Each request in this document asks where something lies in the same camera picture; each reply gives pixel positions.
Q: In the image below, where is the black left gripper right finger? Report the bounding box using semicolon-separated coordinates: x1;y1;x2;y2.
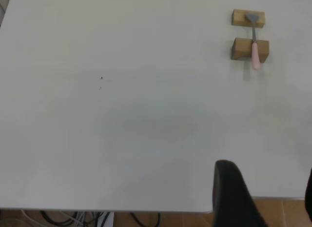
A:
304;167;312;209

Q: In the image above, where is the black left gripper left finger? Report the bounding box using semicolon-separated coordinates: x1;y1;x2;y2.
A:
212;160;269;227

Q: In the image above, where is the pink handled metal spoon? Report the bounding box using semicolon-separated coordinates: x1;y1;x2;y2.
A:
244;13;261;70

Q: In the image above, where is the white power strip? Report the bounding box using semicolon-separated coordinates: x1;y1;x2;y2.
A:
96;212;115;227

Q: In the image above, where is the arched wooden block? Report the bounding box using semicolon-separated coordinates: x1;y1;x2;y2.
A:
230;37;270;64

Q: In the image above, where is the flat wooden block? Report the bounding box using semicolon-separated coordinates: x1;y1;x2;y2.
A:
231;9;266;29

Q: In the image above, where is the thin black cable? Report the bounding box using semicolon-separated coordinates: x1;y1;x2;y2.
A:
129;212;161;227

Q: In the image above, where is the thick black cable loop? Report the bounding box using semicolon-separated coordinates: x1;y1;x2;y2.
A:
39;210;81;227

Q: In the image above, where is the white cable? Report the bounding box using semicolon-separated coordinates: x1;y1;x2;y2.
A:
20;209;37;227

